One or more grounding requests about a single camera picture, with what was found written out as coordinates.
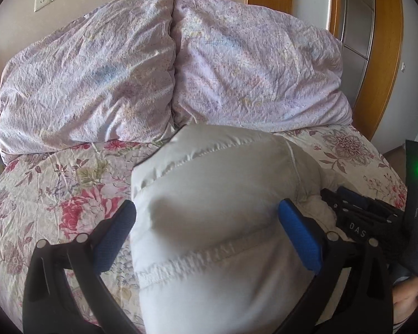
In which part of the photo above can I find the floral quilted bedspread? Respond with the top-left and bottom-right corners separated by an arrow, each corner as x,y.
0,125 -> 407,326

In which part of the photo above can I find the frosted glass sliding door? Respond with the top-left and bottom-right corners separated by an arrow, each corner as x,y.
339,0 -> 375,106

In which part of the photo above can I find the person's right hand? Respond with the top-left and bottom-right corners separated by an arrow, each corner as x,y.
393,277 -> 418,324

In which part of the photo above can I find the beige puffer down jacket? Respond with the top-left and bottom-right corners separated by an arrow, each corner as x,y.
130,125 -> 343,333

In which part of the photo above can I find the wooden door frame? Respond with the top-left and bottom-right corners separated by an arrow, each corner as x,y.
244,0 -> 404,139

